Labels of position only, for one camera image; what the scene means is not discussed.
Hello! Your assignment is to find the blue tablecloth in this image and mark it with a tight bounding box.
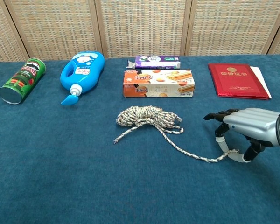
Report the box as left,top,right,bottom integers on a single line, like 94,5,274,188
0,54,280,224

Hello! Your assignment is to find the white paper sheet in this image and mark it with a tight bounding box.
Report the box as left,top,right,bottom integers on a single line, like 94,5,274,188
250,66,273,98

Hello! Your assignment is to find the orange egg roll box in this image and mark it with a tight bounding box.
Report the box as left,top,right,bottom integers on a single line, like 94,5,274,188
123,69,196,98

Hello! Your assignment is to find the green Pringles can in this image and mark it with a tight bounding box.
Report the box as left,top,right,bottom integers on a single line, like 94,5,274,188
0,57,47,105

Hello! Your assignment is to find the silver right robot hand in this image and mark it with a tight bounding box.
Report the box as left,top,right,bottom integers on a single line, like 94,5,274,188
203,107,280,163

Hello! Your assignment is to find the white blue braided rope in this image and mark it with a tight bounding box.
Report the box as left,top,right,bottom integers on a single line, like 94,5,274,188
113,105,240,163

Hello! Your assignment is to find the blue pump bottle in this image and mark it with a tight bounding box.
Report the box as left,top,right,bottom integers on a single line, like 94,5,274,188
60,51,105,107

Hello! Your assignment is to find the red certificate folder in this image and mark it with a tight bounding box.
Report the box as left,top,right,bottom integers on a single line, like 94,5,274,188
208,63,271,100

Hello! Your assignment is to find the purple toothpaste box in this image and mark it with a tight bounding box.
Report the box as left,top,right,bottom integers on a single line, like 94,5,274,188
127,55,181,70

